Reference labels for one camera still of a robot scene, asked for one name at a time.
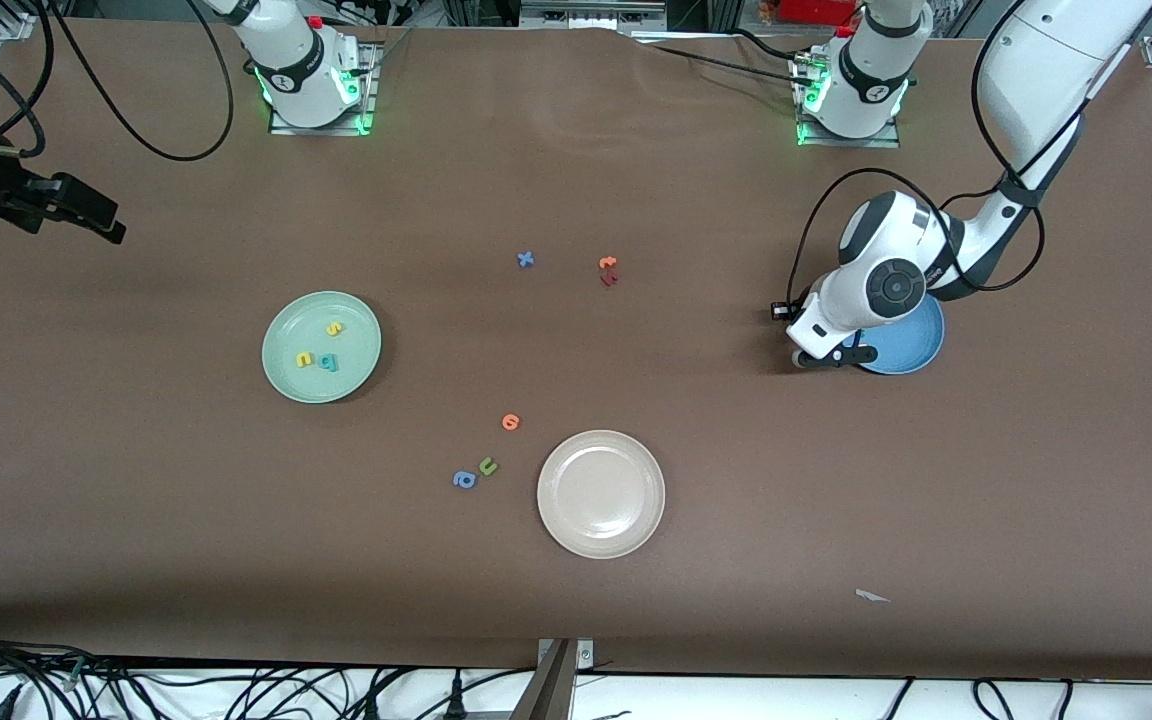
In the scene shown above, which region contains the blue plate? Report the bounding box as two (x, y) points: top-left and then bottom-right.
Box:
(854, 295), (946, 376)

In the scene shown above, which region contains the green plate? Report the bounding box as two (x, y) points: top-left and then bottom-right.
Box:
(261, 290), (383, 405)

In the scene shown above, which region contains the beige plate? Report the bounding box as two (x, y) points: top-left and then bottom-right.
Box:
(537, 429), (667, 560)

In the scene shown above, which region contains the red box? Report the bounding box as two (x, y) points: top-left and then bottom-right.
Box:
(779, 0), (859, 27)

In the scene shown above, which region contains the grey metal box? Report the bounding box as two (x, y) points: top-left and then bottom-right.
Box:
(519, 0), (669, 31)

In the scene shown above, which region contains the brown table cover sheet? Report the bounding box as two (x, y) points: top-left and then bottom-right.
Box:
(0, 18), (1152, 683)

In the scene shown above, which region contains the aluminium profile bar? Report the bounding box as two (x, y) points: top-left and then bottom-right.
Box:
(509, 640), (577, 720)

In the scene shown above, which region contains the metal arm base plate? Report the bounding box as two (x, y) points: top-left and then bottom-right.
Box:
(268, 40), (379, 137)
(796, 50), (903, 150)

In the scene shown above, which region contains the thin black cable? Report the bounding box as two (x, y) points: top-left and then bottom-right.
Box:
(726, 28), (817, 63)
(636, 42), (822, 89)

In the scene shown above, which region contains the metal corner bracket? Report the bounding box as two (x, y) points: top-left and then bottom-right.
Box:
(537, 638), (596, 671)

